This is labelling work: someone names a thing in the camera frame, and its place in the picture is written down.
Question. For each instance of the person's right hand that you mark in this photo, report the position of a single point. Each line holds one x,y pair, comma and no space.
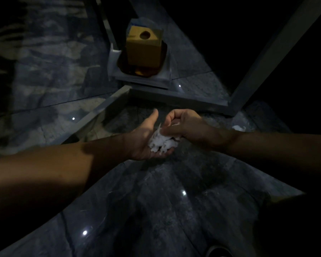
192,128

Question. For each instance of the person's left hand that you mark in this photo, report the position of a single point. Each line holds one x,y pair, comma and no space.
138,141

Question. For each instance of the person's right thumb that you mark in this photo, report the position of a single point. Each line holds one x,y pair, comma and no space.
173,130

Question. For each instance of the person's left thumb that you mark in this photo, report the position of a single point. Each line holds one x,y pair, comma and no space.
153,119

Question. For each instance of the pile of white paper scraps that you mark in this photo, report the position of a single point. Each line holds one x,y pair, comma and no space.
163,143

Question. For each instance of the person's left forearm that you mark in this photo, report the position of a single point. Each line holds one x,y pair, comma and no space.
56,176

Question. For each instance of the person's right forearm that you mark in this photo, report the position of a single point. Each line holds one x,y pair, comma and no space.
278,155

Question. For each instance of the white trash bin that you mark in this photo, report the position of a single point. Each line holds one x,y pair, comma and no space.
140,69

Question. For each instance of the white paper scrap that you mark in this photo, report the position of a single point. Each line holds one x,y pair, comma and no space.
239,128

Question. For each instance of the yellow cardboard box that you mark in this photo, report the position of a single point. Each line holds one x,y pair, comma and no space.
144,48

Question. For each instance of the person's shoe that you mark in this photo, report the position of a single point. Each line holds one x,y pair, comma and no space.
219,251

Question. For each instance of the grey metal frame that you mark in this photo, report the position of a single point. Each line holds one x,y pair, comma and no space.
176,96

